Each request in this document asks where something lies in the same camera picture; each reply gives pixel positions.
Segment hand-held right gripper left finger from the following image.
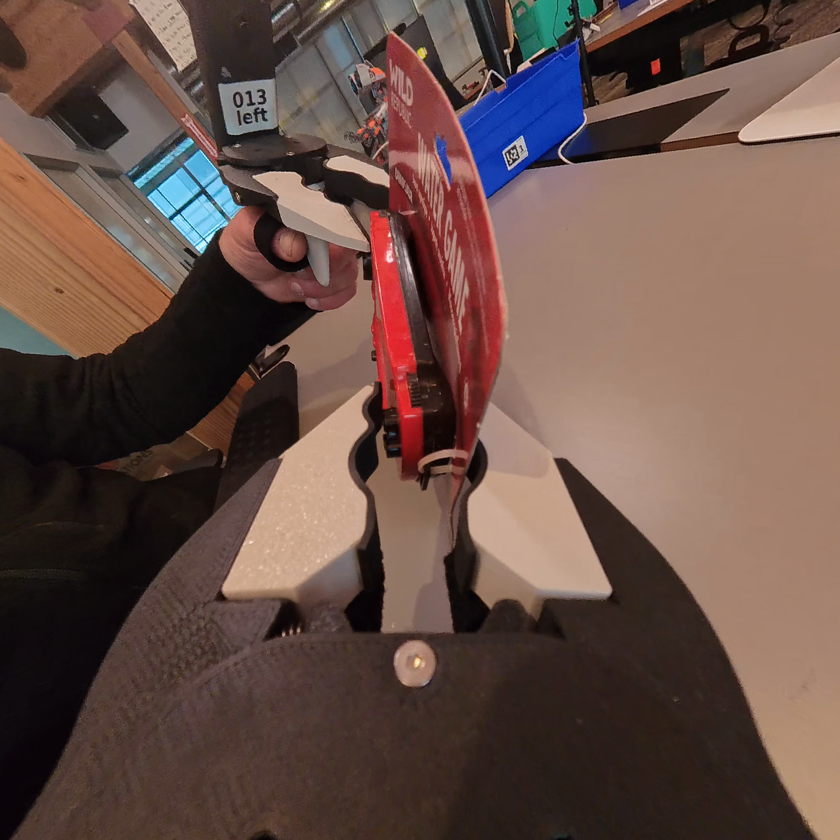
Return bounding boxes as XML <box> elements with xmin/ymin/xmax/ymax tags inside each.
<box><xmin>222</xmin><ymin>384</ymin><xmax>388</xmax><ymax>634</ymax></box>

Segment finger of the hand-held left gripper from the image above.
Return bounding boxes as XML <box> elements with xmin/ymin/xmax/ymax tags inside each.
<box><xmin>317</xmin><ymin>152</ymin><xmax>393</xmax><ymax>214</ymax></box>
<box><xmin>251</xmin><ymin>171</ymin><xmax>373</xmax><ymax>253</ymax></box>

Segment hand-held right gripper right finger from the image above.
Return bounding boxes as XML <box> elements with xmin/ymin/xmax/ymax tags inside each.
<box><xmin>445</xmin><ymin>403</ymin><xmax>614</xmax><ymax>634</ymax></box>

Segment red carded water game toy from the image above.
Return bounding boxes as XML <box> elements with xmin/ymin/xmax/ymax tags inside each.
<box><xmin>367</xmin><ymin>31</ymin><xmax>509</xmax><ymax>552</ymax></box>

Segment person's left forearm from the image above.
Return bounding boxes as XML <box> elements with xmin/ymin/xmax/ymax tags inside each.
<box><xmin>0</xmin><ymin>231</ymin><xmax>319</xmax><ymax>468</ymax></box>

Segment person's left hand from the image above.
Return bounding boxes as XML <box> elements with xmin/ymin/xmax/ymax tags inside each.
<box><xmin>218</xmin><ymin>211</ymin><xmax>361</xmax><ymax>312</ymax></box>

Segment blue plastic bin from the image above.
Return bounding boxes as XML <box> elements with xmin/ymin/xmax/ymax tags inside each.
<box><xmin>457</xmin><ymin>38</ymin><xmax>587</xmax><ymax>199</ymax></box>

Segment white monitor stand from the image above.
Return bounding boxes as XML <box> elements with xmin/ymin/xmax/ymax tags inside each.
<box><xmin>738</xmin><ymin>56</ymin><xmax>840</xmax><ymax>145</ymax></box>

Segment white cable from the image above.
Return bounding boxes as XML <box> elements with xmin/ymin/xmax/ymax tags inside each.
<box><xmin>556</xmin><ymin>108</ymin><xmax>589</xmax><ymax>165</ymax></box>

